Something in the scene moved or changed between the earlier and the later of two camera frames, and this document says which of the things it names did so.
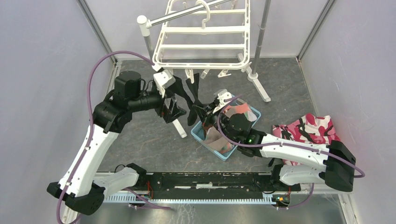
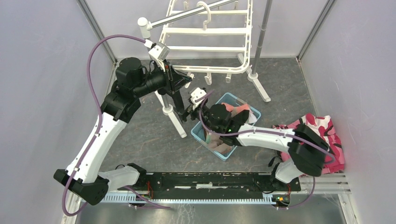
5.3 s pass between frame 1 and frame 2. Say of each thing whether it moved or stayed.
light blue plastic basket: stayed
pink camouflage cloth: stayed
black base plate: stayed
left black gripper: moved
